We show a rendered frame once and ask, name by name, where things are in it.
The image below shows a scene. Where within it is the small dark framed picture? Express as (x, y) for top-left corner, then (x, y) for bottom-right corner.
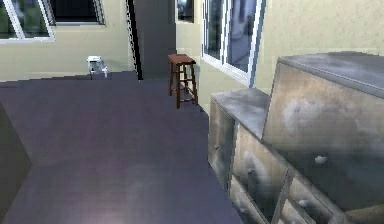
(175, 0), (195, 24)

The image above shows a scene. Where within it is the small white stand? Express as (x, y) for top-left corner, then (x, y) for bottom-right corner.
(86, 55), (110, 79)

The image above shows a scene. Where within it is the brown wooden stool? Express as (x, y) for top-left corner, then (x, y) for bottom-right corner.
(167, 53), (200, 110)

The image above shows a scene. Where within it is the dark framed window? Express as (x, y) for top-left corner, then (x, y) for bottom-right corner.
(42, 0), (106, 27)

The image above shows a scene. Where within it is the grey stepped chest of drawers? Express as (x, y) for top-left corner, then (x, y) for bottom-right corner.
(207, 50), (384, 224)

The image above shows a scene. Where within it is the white framed window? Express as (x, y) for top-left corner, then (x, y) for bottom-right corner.
(0, 0), (56, 45)
(200, 0), (267, 88)

